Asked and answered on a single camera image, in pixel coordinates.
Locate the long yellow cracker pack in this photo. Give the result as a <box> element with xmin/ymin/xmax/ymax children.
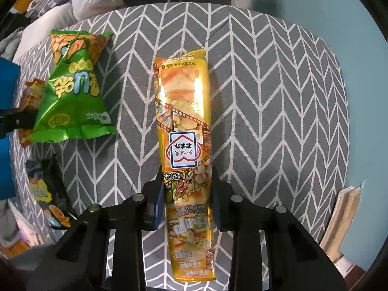
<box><xmin>153</xmin><ymin>49</ymin><xmax>216</xmax><ymax>282</ymax></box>

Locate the orange fries snack bag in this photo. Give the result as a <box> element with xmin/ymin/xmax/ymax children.
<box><xmin>18</xmin><ymin>78</ymin><xmax>46</xmax><ymax>148</ymax></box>

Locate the blue cardboard box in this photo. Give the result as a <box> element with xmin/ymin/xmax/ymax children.
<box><xmin>0</xmin><ymin>58</ymin><xmax>20</xmax><ymax>200</ymax></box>

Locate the green peanut snack bag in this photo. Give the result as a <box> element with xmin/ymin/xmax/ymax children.
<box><xmin>32</xmin><ymin>30</ymin><xmax>116</xmax><ymax>143</ymax></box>

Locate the grey bed mattress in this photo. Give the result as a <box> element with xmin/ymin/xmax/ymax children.
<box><xmin>13</xmin><ymin>3</ymin><xmax>77</xmax><ymax>62</ymax></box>

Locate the wooden board leaning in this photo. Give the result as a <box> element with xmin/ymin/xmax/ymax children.
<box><xmin>320</xmin><ymin>186</ymin><xmax>362</xmax><ymax>263</ymax></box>

